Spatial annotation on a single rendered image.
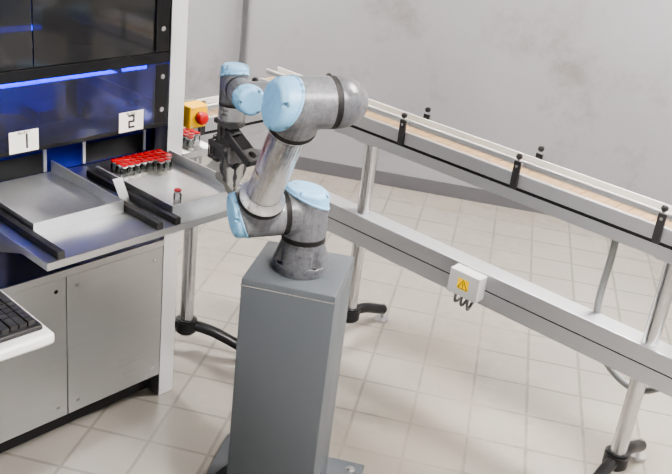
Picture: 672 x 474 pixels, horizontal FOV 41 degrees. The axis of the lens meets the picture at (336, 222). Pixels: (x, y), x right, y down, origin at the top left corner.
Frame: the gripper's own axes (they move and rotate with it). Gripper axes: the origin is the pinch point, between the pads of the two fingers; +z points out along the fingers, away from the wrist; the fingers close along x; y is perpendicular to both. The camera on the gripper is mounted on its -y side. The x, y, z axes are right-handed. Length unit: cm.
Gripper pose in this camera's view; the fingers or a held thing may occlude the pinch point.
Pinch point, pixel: (232, 191)
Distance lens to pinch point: 248.4
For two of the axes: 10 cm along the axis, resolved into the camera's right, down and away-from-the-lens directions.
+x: -6.7, 2.4, -7.1
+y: -7.4, -3.4, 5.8
